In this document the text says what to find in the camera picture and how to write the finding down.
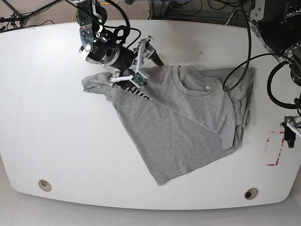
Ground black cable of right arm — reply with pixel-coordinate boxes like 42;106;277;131
103;0;142;50

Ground left table cable grommet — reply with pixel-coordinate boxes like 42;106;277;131
38;180;52;192

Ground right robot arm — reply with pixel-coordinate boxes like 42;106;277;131
70;0;164;88

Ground red tape rectangle marking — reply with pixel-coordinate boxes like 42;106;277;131
263;131;284;166

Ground right table cable grommet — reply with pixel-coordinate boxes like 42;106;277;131
244;188;259;200

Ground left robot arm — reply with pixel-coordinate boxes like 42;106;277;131
249;0;301;113

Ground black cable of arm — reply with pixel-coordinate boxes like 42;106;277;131
222;0;301;109
103;0;142;50

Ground yellow cable on floor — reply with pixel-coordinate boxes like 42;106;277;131
72;0;119;23

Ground table cable grommet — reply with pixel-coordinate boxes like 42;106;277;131
244;188;259;200
38;180;52;192

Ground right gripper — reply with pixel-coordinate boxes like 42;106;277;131
109;36;164;85

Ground grey T-shirt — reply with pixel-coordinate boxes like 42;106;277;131
82;65;256;186

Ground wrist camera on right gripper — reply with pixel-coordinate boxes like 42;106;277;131
130;73;148;88

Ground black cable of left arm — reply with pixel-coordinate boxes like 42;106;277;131
222;0;301;109

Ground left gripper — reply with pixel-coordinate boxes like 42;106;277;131
280;115;301;148

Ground black tripod legs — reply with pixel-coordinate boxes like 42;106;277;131
0;0;68;33

